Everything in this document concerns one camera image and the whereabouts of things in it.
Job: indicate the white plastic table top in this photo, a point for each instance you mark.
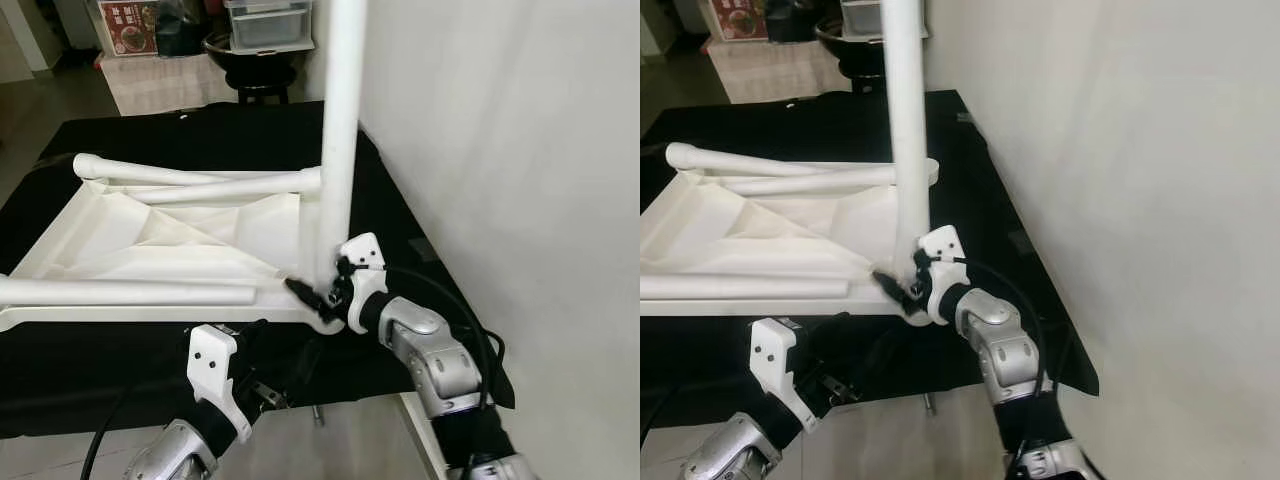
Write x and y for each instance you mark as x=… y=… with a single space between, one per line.
x=760 y=230
x=150 y=240

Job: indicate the black stool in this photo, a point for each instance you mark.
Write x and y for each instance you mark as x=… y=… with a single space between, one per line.
x=262 y=95
x=865 y=82

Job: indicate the translucent grey plastic container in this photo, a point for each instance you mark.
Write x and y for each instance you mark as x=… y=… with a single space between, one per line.
x=268 y=30
x=860 y=18

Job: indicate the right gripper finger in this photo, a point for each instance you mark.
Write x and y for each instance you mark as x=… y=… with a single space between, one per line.
x=890 y=283
x=305 y=293

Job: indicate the beige mat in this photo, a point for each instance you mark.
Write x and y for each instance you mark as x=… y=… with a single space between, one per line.
x=160 y=85
x=770 y=72

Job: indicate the black tablecloth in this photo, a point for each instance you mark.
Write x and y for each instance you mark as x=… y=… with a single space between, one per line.
x=690 y=350
x=100 y=370

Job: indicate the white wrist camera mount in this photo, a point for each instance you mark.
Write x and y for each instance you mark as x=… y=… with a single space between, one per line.
x=365 y=255
x=212 y=360
x=775 y=350
x=945 y=245

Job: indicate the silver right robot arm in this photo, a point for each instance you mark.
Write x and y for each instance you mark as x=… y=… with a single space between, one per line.
x=1000 y=350
x=430 y=360

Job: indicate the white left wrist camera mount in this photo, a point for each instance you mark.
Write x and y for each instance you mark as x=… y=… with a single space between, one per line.
x=212 y=360
x=775 y=350

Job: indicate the metal table support leg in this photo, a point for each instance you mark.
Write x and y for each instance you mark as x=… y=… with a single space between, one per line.
x=319 y=415
x=928 y=404

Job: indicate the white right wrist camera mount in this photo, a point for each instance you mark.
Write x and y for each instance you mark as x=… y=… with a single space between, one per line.
x=945 y=245
x=365 y=255

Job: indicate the red printed box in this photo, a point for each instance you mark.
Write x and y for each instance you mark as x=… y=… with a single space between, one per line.
x=128 y=28
x=738 y=20

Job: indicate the black bag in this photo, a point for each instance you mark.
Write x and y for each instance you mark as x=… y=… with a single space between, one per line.
x=185 y=25
x=800 y=20

